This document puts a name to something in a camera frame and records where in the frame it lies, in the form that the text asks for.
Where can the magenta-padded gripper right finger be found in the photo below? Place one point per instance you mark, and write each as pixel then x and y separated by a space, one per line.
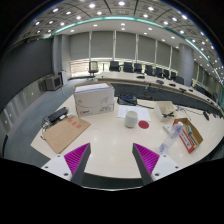
pixel 148 160

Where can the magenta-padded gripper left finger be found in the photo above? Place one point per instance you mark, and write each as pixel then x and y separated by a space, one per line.
pixel 75 160

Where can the clear plastic water bottle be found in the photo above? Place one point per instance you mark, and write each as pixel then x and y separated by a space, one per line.
pixel 170 138

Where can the flat round red coaster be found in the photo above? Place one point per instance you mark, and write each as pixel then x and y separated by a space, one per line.
pixel 143 124

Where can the white cup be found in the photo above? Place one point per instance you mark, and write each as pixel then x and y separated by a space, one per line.
pixel 131 119

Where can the white paper sheet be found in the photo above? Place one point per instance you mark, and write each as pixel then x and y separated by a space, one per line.
pixel 143 114

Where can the open cardboard box red-edged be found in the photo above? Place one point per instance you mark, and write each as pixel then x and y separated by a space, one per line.
pixel 191 143

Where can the black power adapter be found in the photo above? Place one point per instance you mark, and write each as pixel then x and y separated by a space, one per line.
pixel 56 114

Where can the black marker pen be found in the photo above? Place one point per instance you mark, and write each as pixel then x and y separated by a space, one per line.
pixel 168 114

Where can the white desk organizer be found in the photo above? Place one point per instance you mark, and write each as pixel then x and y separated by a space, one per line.
pixel 161 108

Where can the white cardboard paper box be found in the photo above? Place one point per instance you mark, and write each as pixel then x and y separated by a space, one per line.
pixel 93 100

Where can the grey box monitor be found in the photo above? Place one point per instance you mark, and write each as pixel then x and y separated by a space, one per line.
pixel 53 82

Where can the black office chairs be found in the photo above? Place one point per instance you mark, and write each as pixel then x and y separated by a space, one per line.
pixel 128 66

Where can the ceiling lights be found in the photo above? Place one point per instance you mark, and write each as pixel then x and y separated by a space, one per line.
pixel 92 5

